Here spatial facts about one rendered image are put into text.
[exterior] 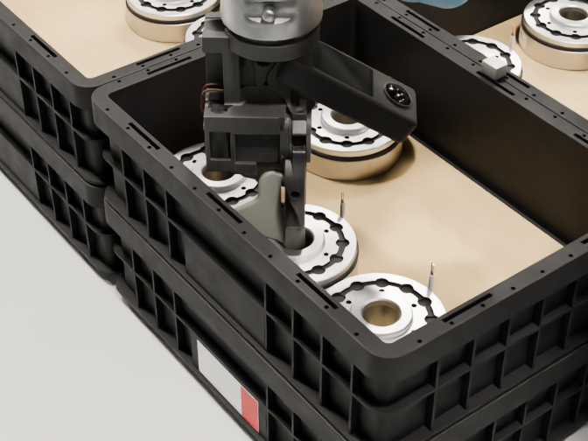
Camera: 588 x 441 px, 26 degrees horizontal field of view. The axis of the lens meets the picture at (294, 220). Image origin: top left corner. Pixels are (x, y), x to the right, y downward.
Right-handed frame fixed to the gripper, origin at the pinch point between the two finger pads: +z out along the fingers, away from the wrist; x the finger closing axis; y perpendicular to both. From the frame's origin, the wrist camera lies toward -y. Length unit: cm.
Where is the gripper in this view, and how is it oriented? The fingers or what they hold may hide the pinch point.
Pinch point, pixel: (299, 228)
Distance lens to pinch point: 106.8
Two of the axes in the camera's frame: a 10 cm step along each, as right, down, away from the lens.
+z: 0.0, 7.7, 6.4
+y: -10.0, -0.2, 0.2
